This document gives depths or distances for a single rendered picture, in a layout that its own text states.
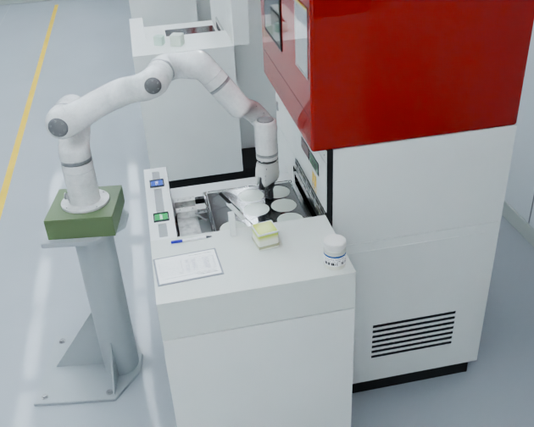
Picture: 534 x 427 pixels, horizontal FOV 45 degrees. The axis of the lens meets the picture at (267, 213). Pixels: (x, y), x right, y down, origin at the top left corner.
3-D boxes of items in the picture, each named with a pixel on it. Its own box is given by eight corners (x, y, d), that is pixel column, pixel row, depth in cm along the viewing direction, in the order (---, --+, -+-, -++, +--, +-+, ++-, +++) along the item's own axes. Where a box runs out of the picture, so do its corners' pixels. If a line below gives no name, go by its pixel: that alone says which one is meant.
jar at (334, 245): (342, 256, 211) (342, 232, 206) (348, 268, 205) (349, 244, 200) (320, 259, 210) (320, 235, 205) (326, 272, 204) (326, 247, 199)
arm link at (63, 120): (65, 130, 250) (52, 148, 236) (48, 103, 245) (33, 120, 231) (180, 80, 239) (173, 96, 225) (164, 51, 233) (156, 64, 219)
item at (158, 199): (169, 195, 279) (165, 166, 271) (181, 270, 233) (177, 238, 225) (147, 198, 277) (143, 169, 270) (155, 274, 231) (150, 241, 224)
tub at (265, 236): (272, 235, 223) (271, 219, 219) (280, 247, 217) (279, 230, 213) (251, 241, 221) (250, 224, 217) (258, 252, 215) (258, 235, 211)
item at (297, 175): (297, 184, 276) (297, 164, 271) (325, 241, 240) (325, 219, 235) (292, 185, 276) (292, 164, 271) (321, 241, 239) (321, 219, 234)
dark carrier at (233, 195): (289, 183, 268) (289, 181, 268) (311, 227, 239) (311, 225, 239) (207, 195, 263) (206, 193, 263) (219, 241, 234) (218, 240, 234)
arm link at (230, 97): (214, 80, 245) (265, 137, 256) (208, 96, 232) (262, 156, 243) (231, 65, 242) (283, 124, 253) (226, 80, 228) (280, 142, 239)
